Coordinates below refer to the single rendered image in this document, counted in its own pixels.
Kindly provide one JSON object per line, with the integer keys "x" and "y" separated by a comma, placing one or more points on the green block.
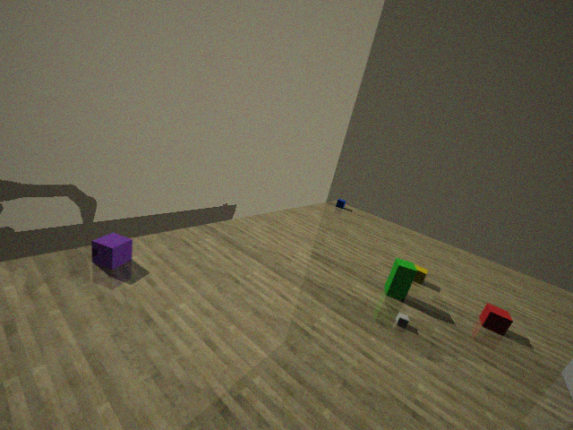
{"x": 403, "y": 272}
{"x": 396, "y": 289}

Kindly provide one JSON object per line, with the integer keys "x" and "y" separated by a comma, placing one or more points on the red block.
{"x": 495, "y": 319}

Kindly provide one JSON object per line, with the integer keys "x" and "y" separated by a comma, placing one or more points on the purple cube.
{"x": 112, "y": 251}

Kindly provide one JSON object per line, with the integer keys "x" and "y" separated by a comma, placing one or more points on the olive yellow block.
{"x": 420, "y": 274}

